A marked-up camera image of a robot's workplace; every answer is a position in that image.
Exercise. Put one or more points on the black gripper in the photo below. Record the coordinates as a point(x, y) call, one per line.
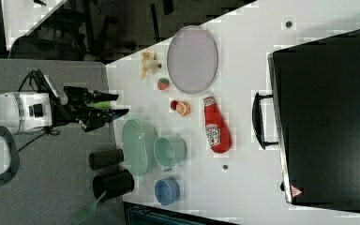
point(79, 110)

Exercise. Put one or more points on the red plush ketchup bottle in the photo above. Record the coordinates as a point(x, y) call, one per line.
point(216, 129)

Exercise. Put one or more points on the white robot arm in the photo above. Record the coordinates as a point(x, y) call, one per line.
point(26, 112)

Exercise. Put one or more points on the green oval strainer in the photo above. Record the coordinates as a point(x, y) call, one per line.
point(138, 145)

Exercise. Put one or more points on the black cylinder cup upper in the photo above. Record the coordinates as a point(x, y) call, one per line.
point(103, 159)

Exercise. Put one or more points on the black cylinder cup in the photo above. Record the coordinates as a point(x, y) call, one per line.
point(113, 185)
point(103, 159)

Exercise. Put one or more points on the red tomato toy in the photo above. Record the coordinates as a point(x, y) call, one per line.
point(163, 84)

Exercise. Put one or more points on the yellow plush toy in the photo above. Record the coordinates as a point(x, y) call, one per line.
point(149, 62)

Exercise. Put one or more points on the red strawberry toy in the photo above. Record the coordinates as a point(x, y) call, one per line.
point(173, 104)

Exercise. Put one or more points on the black cylinder cup lower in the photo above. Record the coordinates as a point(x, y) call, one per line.
point(113, 185)

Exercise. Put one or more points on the green mug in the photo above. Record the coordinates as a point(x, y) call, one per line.
point(169, 150)

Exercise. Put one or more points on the orange slice toy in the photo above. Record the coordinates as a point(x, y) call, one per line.
point(183, 108)

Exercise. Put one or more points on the grey oval plate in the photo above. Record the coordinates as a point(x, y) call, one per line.
point(192, 59)

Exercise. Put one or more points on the blue cup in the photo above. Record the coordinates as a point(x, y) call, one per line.
point(167, 191)

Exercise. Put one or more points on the green spatula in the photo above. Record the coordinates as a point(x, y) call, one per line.
point(86, 212)

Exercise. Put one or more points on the black oven appliance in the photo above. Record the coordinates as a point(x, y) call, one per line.
point(316, 97)

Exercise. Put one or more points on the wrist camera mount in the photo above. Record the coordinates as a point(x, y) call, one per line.
point(45, 84)

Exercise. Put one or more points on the black oven handle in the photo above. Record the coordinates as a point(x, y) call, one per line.
point(257, 120)

